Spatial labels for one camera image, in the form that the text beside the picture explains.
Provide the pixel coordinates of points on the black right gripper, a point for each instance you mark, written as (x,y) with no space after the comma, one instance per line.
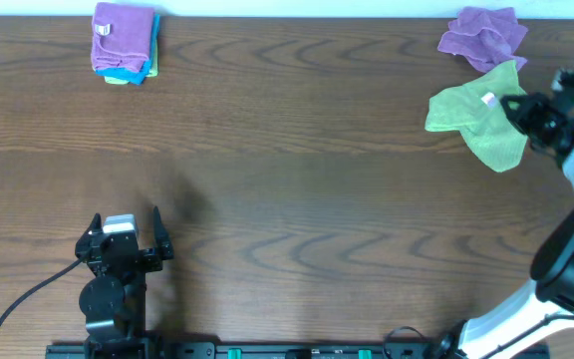
(533,116)

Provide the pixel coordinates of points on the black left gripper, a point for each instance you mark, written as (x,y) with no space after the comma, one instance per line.
(122,250)

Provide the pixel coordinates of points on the light green cloth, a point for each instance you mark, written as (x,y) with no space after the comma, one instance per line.
(473,109)

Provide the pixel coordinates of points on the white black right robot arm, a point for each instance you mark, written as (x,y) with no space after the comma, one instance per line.
(544,305)

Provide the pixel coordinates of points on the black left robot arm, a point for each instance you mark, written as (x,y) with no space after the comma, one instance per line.
(114,301)

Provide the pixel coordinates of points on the crumpled purple cloth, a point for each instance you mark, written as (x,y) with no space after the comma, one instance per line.
(485,38)

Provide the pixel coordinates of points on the folded blue cloth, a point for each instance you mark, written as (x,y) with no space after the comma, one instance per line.
(154,35)

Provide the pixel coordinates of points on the folded yellow-green cloth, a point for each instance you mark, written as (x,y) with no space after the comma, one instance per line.
(123,73)

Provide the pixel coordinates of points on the folded purple cloth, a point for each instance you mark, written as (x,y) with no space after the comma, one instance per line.
(121,36)

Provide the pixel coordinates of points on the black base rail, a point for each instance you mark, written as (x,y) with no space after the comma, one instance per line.
(208,350)

